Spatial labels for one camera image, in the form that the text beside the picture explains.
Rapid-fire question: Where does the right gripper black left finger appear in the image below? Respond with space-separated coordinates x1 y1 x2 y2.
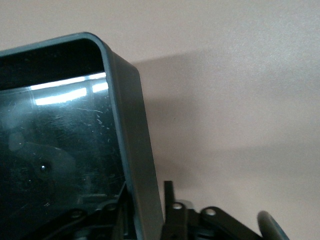
47 181 134 240

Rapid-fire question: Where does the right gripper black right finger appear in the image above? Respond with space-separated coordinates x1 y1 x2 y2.
159 180 265 240

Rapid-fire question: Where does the black rectangular plastic box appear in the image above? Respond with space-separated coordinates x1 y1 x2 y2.
0 31 166 240

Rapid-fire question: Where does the brown table cover sheet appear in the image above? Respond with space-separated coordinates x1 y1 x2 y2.
0 0 320 240

